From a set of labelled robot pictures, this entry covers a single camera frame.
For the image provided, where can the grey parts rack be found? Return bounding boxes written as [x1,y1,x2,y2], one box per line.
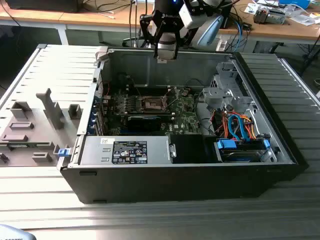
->
[0,87,85,168]

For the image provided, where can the silver metal drive cage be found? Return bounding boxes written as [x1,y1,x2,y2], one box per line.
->
[201,61,254,114]

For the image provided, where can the CPU socket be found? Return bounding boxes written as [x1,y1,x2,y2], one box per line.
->
[140,95,168,113]

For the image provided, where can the silver power supply box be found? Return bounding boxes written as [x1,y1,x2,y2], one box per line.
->
[77,136,177,166]

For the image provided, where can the black plastic shroud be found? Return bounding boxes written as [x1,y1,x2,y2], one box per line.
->
[169,134,219,165]

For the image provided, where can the black PC case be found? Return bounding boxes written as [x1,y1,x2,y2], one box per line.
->
[59,46,310,205]

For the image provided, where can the black box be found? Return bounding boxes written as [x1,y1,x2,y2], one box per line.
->
[4,0,81,14]

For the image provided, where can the blue hanging cable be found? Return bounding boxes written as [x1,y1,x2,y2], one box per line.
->
[233,19,246,52]

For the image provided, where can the metal socket cover frame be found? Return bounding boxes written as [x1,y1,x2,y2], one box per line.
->
[161,86,181,111]

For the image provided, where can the green RAM stick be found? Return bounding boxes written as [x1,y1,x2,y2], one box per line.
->
[6,142,51,149]

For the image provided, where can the grey metal device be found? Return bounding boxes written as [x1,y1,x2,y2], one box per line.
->
[252,6,288,26]

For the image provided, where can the orange power wire bundle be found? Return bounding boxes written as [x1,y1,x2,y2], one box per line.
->
[213,111,260,141]

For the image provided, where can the wooden desk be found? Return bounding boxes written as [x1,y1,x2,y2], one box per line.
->
[216,0,320,55]
[0,0,155,46]

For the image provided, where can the hard disk in blue carrier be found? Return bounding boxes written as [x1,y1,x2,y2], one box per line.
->
[213,138,273,164]

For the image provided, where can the white papers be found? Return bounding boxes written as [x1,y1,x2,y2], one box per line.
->
[287,9,320,27]

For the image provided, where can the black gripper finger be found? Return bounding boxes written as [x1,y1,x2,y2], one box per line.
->
[173,24,198,61]
[138,14,161,60]

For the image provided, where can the thin red wire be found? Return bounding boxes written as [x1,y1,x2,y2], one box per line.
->
[97,81,112,99]

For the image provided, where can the blue flat data wire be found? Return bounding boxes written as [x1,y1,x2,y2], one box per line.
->
[236,114,251,143]
[227,112,242,141]

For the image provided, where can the green motherboard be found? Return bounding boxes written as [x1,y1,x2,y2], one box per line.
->
[101,84,203,137]

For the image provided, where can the small white box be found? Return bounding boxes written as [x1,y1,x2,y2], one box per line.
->
[215,39,229,53]

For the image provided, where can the blue box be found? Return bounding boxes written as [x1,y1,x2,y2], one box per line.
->
[278,0,311,10]

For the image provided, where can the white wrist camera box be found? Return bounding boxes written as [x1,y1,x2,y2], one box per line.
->
[179,2,201,30]

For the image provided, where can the pale blue teach pendant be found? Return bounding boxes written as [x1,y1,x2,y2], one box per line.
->
[0,223,35,240]

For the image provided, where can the black round cable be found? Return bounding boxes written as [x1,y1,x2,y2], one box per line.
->
[194,93,218,133]

